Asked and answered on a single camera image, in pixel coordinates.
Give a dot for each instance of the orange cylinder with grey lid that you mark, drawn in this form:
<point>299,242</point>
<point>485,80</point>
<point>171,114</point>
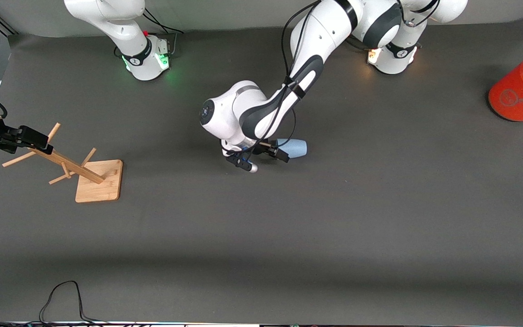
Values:
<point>515,86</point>

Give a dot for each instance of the dark grey table mat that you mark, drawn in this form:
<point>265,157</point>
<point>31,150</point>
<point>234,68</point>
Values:
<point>261,227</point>

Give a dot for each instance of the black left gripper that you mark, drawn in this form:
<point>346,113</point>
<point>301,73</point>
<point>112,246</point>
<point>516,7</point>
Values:
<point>265,149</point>

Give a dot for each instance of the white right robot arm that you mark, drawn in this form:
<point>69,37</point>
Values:
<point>107,18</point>

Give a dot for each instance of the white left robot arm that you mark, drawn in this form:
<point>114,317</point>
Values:
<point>325,27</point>

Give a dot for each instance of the light blue cup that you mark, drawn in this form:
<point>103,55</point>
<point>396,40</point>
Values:
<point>295,149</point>

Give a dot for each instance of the wooden cup rack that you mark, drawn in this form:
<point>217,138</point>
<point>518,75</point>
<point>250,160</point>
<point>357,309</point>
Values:
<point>100,186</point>

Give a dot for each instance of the aluminium frame rail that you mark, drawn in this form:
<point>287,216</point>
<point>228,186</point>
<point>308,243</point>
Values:
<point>7,27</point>

